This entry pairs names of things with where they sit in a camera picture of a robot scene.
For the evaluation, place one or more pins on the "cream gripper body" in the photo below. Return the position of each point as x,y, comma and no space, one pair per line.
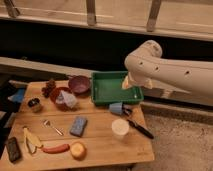
130,81

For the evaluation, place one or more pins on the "silver metal fork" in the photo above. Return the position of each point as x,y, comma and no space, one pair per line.
48,123

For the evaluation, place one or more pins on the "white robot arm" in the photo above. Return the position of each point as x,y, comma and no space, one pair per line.
146,64

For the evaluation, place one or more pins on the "green plastic tray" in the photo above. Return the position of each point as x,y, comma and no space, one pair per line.
106,88

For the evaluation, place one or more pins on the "light blue cup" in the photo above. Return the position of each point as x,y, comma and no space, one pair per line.
116,108

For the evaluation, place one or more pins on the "white plastic cup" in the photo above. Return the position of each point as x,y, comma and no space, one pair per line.
120,128

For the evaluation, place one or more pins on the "purple bowl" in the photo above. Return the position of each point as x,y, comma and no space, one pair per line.
79,84

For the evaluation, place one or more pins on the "blue sponge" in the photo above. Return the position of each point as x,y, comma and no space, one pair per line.
78,126

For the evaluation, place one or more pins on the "red bowl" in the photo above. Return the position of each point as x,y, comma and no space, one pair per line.
55,93

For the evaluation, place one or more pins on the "yellow red apple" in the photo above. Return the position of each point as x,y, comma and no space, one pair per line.
78,150

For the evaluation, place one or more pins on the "wooden table board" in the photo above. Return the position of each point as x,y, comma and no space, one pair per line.
103,148

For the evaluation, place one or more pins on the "red sausage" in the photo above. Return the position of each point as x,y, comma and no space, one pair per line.
55,150

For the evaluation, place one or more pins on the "small dark jar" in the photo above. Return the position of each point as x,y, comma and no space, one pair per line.
35,105

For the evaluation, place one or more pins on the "blue cloth at edge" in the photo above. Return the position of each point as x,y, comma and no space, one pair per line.
18,96

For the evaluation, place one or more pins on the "black handled knife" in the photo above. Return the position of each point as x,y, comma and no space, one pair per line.
133,123

